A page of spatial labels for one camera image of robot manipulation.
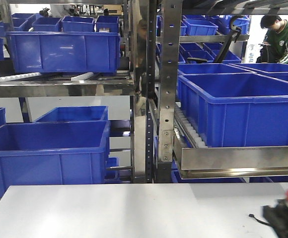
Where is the large blue plastic bin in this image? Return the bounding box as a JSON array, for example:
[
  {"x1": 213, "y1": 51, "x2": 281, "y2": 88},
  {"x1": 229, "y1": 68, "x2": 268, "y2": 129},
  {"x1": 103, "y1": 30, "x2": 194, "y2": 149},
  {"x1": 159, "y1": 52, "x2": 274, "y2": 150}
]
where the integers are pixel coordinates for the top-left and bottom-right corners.
[{"x1": 177, "y1": 73, "x2": 288, "y2": 147}]

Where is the stainless steel shelf rack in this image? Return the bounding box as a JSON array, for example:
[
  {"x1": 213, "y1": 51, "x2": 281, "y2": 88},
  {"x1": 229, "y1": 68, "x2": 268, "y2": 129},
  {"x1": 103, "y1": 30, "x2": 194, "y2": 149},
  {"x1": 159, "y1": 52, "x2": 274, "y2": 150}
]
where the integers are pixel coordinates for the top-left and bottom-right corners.
[{"x1": 0, "y1": 0, "x2": 288, "y2": 182}]

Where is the person in green sweater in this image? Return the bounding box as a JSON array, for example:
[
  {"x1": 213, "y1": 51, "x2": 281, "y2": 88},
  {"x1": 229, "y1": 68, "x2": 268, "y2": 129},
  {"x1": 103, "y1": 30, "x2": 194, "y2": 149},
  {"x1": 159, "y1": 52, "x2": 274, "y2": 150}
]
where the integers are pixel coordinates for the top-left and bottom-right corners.
[{"x1": 256, "y1": 15, "x2": 288, "y2": 64}]

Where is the black cable on table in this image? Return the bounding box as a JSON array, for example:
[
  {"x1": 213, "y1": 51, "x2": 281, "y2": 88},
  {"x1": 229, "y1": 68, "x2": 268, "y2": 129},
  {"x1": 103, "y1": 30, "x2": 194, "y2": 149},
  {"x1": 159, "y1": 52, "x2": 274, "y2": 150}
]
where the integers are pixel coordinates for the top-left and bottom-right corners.
[{"x1": 248, "y1": 213, "x2": 271, "y2": 226}]

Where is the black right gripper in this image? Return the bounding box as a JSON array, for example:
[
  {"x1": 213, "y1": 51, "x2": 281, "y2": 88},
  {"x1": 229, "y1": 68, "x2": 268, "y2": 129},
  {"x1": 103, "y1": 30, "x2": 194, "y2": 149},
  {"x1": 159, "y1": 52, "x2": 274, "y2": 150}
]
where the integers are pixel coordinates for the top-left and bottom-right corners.
[{"x1": 262, "y1": 199, "x2": 288, "y2": 238}]

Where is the large blue bin upper left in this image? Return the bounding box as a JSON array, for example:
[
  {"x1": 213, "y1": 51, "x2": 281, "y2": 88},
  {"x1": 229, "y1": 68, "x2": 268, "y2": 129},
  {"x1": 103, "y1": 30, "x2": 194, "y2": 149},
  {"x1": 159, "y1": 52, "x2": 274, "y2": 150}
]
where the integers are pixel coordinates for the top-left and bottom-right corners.
[{"x1": 6, "y1": 32, "x2": 120, "y2": 73}]

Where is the large blue bin lower left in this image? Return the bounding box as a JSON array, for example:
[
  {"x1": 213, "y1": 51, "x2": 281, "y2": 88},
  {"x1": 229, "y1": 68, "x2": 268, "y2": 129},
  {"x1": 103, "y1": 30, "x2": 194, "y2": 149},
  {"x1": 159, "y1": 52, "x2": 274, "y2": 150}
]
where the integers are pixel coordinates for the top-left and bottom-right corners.
[{"x1": 0, "y1": 120, "x2": 110, "y2": 197}]

